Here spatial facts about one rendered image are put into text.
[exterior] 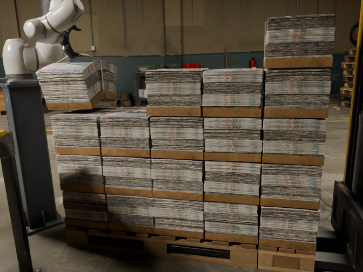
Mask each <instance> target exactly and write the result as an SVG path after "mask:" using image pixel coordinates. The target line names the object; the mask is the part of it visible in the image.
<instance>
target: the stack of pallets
mask: <svg viewBox="0 0 363 272"><path fill-rule="evenodd" d="M356 52H357V48H351V49H348V55H345V56H344V57H345V60H344V62H342V63H341V68H342V69H343V74H342V75H343V80H342V81H344V83H345V84H344V87H341V88H340V99H339V100H341V106H343V107H345V106H351V105H349V104H351V99H352V89H353V87H352V84H353V80H351V79H352V77H353V79H354V68H355V58H356ZM353 57H354V60H353ZM350 64H352V67H350ZM351 71H353V73H351ZM348 91H350V92H348ZM348 97H349V99H348Z"/></svg>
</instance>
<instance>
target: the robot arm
mask: <svg viewBox="0 0 363 272"><path fill-rule="evenodd" d="M83 14H84V7H83V4H82V3H81V1H80V0H40V15H41V17H39V18H36V19H30V20H28V21H26V22H25V23H24V27H23V29H24V32H25V34H26V35H27V37H29V38H30V39H32V40H34V41H36V42H37V43H36V46H29V44H28V42H27V41H25V40H23V39H21V38H17V39H8V40H6V42H5V44H4V47H3V65H4V69H5V74H6V77H4V78H1V79H0V83H2V84H24V83H39V81H38V80H35V79H34V78H33V75H32V71H36V70H40V69H42V68H43V67H46V66H48V65H50V64H53V63H57V62H58V61H60V60H61V59H63V58H65V57H66V56H68V57H66V58H65V59H63V60H61V61H60V62H59V63H69V61H70V58H75V57H82V55H81V54H78V53H76V52H74V51H73V49H72V47H71V46H70V45H71V44H70V43H69V34H70V32H71V30H76V31H81V29H79V28H77V27H76V26H75V24H76V23H77V22H78V21H79V20H80V19H81V18H82V16H83Z"/></svg>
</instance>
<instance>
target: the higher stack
mask: <svg viewBox="0 0 363 272"><path fill-rule="evenodd" d="M335 20H336V14H322V15H303V16H286V17H273V18H268V20H267V22H265V23H267V25H266V34H265V47H264V61H265V59H267V58H301V57H332V55H334V54H335V53H334V49H335V47H334V46H335V41H334V36H333V35H334V32H335ZM325 68H327V67H284V68H266V69H263V71H264V74H263V75H264V76H263V77H264V78H263V91H264V93H263V94H264V95H263V104H264V108H301V109H328V106H329V100H330V99H329V98H330V97H329V95H330V90H331V87H330V86H331V81H330V80H331V73H332V72H331V70H330V69H325ZM261 111H262V126H261V137H262V141H263V142H262V159H263V154H265V155H292V156H305V157H324V155H325V153H324V151H325V141H326V139H325V138H326V131H325V127H326V123H325V122H326V120H325V119H324V118H264V114H263V109H261ZM262 159H261V166H260V185H259V205H258V215H259V219H258V223H259V235H258V245H259V238H262V239H274V240H285V241H295V242H306V243H316V241H317V231H318V222H319V220H320V211H319V210H318V209H306V208H292V207H277V206H262V205H260V197H261V198H273V199H288V200H303V201H319V200H320V198H321V195H320V194H322V192H321V187H322V177H321V176H322V167H321V166H318V165H296V164H274V163H262ZM278 248H279V249H277V247H272V246H261V245H259V247H258V269H265V270H274V271H283V272H314V266H315V253H316V252H315V251H314V250H303V249H295V250H294V249H293V248H282V247H278Z"/></svg>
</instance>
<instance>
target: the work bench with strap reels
mask: <svg viewBox="0 0 363 272"><path fill-rule="evenodd" d="M182 66H183V69H200V63H193V62H189V63H183V64H182ZM147 72H153V71H142V72H137V71H136V72H135V74H136V91H137V107H140V106H141V104H140V101H143V100H147V91H146V89H140V84H139V76H145V73H147Z"/></svg>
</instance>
